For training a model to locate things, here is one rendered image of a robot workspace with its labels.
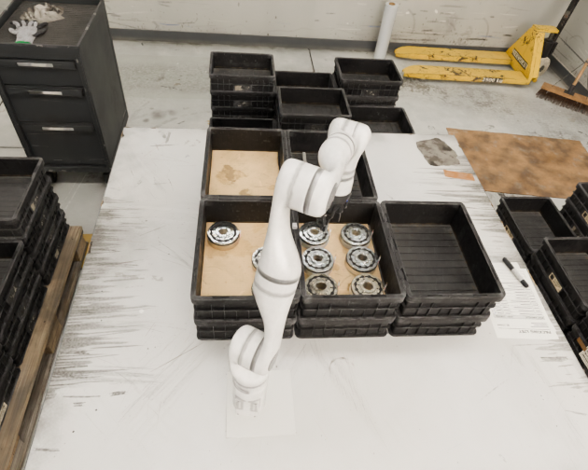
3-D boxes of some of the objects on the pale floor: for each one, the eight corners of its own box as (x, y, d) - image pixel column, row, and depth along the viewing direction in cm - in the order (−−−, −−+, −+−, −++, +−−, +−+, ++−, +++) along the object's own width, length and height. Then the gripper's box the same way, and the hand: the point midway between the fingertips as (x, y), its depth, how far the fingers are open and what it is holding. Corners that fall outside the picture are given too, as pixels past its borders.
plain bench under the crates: (525, 537, 169) (651, 491, 118) (83, 579, 150) (0, 546, 98) (413, 229, 276) (454, 134, 225) (147, 229, 256) (123, 126, 205)
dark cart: (117, 188, 277) (78, 46, 211) (40, 187, 271) (-24, 42, 205) (132, 131, 317) (104, -3, 251) (65, 131, 311) (18, -7, 245)
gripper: (332, 205, 116) (324, 246, 128) (365, 179, 124) (354, 219, 136) (310, 191, 119) (303, 232, 131) (343, 166, 127) (334, 207, 139)
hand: (329, 222), depth 132 cm, fingers open, 5 cm apart
